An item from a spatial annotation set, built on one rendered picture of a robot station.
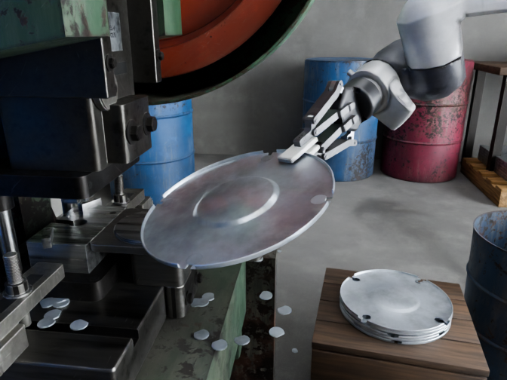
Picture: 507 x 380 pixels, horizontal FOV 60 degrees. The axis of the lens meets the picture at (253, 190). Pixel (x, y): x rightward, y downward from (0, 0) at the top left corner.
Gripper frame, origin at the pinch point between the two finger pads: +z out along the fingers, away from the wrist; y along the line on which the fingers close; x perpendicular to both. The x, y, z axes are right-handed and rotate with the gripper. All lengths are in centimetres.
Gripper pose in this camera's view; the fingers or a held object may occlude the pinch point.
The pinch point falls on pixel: (299, 153)
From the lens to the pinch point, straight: 71.7
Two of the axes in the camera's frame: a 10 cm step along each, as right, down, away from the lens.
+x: 6.9, 1.6, -7.1
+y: -3.3, -8.0, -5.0
